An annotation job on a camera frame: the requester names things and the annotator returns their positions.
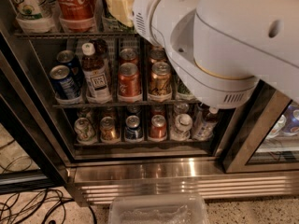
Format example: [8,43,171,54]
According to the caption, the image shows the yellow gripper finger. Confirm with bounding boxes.
[106,0,135,27]

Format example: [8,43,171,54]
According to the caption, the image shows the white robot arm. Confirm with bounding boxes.
[127,0,299,109]

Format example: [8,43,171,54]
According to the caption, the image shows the red coca-cola can top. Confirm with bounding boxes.
[58,0,94,21]

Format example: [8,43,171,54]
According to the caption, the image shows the red coke can back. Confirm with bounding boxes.
[119,48,139,65]

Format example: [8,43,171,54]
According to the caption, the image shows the gold can middle back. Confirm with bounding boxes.
[149,49,167,65]

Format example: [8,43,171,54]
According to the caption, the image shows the gold can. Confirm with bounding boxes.
[149,49,167,65]
[149,62,171,96]

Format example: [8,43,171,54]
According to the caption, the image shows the blue pepsi can back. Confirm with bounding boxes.
[56,50,84,88]

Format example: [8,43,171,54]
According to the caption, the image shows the blue pepsi can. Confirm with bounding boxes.
[56,50,84,88]
[50,65,79,100]

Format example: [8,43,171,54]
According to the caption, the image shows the gold can middle front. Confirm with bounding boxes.
[149,62,171,96]

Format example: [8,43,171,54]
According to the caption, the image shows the white 7up can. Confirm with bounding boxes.
[12,0,52,20]

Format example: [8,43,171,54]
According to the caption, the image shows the blue pepsi can front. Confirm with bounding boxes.
[50,65,79,100]

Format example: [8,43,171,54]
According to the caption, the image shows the stainless steel fridge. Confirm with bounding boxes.
[0,0,299,205]

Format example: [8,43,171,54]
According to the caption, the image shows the green can middle front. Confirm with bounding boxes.
[176,77,194,100]

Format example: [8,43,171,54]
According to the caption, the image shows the blue can bottom shelf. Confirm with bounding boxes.
[125,115,143,140]

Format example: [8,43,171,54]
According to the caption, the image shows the orange can bottom shelf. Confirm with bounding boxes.
[100,117,119,141]

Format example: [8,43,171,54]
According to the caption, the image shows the red can bottom shelf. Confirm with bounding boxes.
[149,115,166,138]

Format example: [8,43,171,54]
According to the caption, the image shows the clear bottle bottom shelf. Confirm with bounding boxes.
[170,114,192,141]

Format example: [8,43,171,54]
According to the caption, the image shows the fridge door left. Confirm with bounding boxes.
[0,52,65,194]

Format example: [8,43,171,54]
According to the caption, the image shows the fridge glass door right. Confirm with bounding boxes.
[222,83,299,173]

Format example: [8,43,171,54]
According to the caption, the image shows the iced tea bottle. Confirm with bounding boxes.
[81,43,110,99]

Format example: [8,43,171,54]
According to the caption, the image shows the labelled bottle bottom right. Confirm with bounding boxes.
[192,107,219,141]

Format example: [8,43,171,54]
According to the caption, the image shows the clear plastic bin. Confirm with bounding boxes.
[108,193,210,224]

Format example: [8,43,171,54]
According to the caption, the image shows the black floor cables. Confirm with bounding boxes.
[0,138,97,224]

